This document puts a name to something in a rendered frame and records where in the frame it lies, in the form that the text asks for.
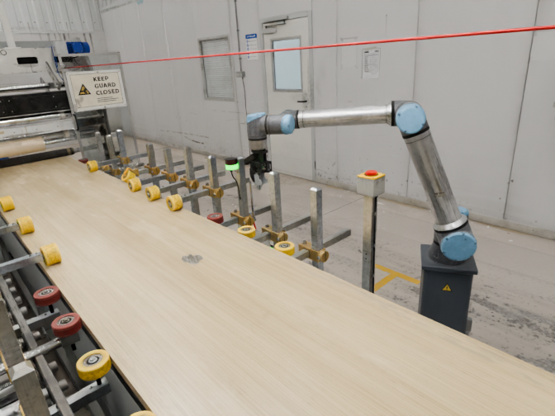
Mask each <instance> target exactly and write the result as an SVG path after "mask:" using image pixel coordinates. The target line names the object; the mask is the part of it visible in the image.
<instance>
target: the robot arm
mask: <svg viewBox="0 0 555 416"><path fill-rule="evenodd" d="M246 123H247V129H248V138H249V139H248V141H249V149H251V152H252V153H253V154H251V155H250V156H248V157H247V158H245V159H244V165H249V164H250V169H249V174H250V177H251V179H252V181H253V182H254V185H255V186H256V187H257V188H258V189H259V190H261V188H262V186H263V184H265V183H268V179H267V178H266V177H265V173H270V171H272V161H268V160H267V155H266V153H268V150H267V149H266V148H267V147H268V144H267V135H289V134H292V133H293V131H294V129H301V128H310V127H326V126H341V125H371V124H388V125H389V126H397V127H398V128H399V130H400V132H401V135H402V138H403V140H404V141H405V143H406V147H407V148H408V151H409V154H410V157H411V159H412V162H413V164H414V166H415V170H416V172H417V174H418V177H419V180H420V183H421V185H422V187H423V190H424V192H425V195H426V198H427V201H428V203H429V206H430V209H431V211H432V213H433V216H434V219H435V222H434V225H433V228H434V241H433V243H432V244H431V246H430V248H429V251H428V257H429V258H430V259H431V260H432V261H434V262H436V263H439V264H443V265H447V266H458V265H462V264H464V263H466V262H467V259H468V258H470V257H471V256H472V255H473V254H474V253H475V252H476V250H477V241H476V239H475V237H474V235H473V232H472V229H471V226H470V224H469V222H468V216H469V211H468V209H466V208H464V207H461V206H458V205H457V202H456V200H455V197H454V195H453V191H452V188H451V187H450V184H449V181H448V178H447V175H446V172H445V171H444V166H443V164H442V162H441V159H440V157H439V153H438V150H437V148H436V146H435V143H434V139H433V137H432V135H431V132H430V128H429V124H428V121H427V119H426V114H425V111H424V109H423V108H422V107H421V105H420V104H419V103H417V102H413V101H390V102H389V103H388V104H386V105H376V106H351V107H339V108H326V109H314V110H295V111H294V110H285V111H283V112H282V113H281V114H279V115H266V113H265V112H257V113H252V114H249V115H247V122H246ZM270 164H271V169H270Z"/></svg>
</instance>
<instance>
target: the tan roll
mask: <svg viewBox="0 0 555 416"><path fill-rule="evenodd" d="M76 139H78V137H77V136H71V137H66V138H61V139H51V140H46V141H44V140H43V138H42V137H41V136H38V137H32V138H27V139H17V140H11V141H6V142H0V158H6V157H11V156H15V155H20V154H29V153H34V152H39V151H44V150H45V146H46V145H47V144H56V143H61V142H66V141H71V140H76Z"/></svg>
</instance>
